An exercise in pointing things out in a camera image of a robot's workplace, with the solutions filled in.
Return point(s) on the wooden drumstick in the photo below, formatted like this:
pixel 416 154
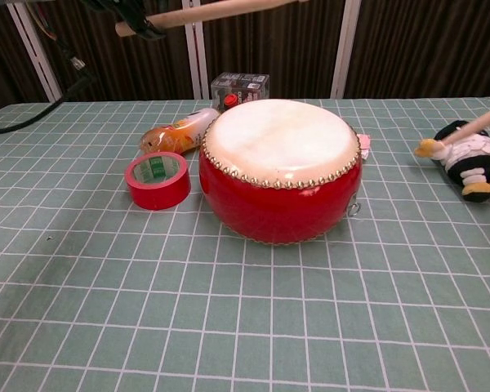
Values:
pixel 212 11
pixel 477 124

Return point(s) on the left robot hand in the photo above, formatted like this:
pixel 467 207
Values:
pixel 139 24

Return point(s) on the white partition post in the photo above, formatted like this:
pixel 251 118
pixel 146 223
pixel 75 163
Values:
pixel 195 61
pixel 346 49
pixel 36 61

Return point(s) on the red drum with white skin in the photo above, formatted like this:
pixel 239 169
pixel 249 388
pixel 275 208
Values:
pixel 277 204

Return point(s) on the black white plush doll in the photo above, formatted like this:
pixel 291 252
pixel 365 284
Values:
pixel 477 163

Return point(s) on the pink wet wipes pack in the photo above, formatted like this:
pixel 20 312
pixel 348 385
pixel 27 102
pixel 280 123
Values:
pixel 364 147

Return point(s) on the orange juice bottle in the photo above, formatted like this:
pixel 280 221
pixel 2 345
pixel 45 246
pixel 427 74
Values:
pixel 175 134

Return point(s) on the green checked tablecloth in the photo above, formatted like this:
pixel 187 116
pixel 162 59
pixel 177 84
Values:
pixel 147 306

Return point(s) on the clear plastic box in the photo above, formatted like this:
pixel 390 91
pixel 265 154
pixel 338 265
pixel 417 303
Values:
pixel 241 87

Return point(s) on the red tape roll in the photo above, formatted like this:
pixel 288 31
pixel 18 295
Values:
pixel 159 194

